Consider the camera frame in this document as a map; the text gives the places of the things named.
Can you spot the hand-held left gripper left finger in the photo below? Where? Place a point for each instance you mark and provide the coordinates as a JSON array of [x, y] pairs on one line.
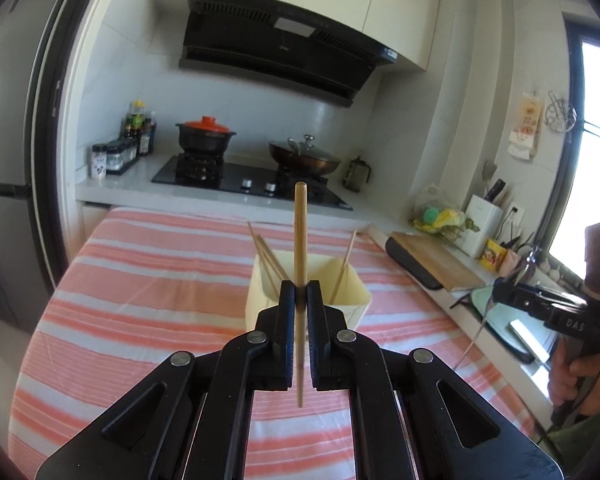
[[285, 320]]

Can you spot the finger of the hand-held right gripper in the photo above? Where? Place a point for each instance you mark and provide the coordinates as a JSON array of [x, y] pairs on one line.
[[512, 292]]

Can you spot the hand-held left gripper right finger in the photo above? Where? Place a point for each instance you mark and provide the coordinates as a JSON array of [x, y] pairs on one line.
[[317, 320]]

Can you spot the cream ribbed utensil holder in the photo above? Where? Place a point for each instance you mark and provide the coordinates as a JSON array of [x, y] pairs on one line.
[[355, 305]]

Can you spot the person's right forearm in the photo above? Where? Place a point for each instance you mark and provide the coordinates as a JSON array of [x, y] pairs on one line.
[[592, 447]]

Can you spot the person's right hand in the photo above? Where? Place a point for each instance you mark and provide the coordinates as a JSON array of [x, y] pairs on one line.
[[597, 380]]

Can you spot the chrome faucet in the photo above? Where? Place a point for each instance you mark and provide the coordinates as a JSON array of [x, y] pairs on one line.
[[531, 262]]

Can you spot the yellow snack packet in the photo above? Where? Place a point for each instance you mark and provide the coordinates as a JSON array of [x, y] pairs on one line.
[[492, 254]]

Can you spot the white knife holder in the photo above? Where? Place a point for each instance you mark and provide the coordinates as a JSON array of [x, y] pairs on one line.
[[482, 225]]

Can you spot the wooden cutting board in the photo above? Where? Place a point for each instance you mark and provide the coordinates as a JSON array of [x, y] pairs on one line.
[[445, 262]]

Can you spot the clear plastic bag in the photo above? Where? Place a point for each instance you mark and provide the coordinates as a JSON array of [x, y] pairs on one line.
[[440, 217]]

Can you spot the black tray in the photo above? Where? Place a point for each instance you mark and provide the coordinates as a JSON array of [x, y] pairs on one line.
[[410, 267]]

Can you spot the pink striped tablecloth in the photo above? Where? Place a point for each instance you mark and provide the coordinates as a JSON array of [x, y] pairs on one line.
[[155, 285]]

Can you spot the black gas cooktop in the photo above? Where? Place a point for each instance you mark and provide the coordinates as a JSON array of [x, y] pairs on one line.
[[240, 182]]

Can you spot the dark wok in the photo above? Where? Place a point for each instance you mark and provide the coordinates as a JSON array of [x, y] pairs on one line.
[[305, 160]]

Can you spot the black clay pot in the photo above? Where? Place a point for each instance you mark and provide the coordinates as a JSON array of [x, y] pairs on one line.
[[205, 137]]

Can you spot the white kitchen counter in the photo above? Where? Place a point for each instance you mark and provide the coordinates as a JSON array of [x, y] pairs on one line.
[[115, 190]]

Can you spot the dark sauce bottle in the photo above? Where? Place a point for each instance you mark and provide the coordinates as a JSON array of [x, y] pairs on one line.
[[146, 140]]

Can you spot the row of dark spice jars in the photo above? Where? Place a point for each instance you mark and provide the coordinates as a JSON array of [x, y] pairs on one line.
[[121, 156]]

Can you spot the white label spice jar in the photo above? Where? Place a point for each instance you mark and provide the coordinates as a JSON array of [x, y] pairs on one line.
[[99, 162]]

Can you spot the yellow cap oil bottle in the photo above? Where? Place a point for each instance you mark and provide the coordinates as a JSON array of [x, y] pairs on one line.
[[137, 117]]

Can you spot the black range hood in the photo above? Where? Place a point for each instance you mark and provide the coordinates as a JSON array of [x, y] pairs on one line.
[[280, 45]]

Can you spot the grey refrigerator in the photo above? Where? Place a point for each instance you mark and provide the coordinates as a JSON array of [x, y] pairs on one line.
[[10, 160]]

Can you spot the hanging wall calendar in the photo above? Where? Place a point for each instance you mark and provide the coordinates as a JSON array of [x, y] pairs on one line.
[[526, 125]]

